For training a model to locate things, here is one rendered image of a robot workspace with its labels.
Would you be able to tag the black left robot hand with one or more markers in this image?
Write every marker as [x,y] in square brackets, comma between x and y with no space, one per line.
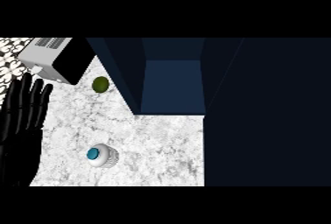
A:
[16,131]

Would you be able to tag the dark blue open cabinet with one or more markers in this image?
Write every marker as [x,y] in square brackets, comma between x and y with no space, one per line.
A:
[171,84]

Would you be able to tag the dark blue cabinet door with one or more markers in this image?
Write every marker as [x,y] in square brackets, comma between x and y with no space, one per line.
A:
[266,116]

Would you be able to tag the green round fruit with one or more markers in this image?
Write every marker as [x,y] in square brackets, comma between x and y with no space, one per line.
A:
[100,84]

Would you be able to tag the grey and black microwave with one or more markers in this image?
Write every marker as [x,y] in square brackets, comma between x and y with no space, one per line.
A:
[53,59]

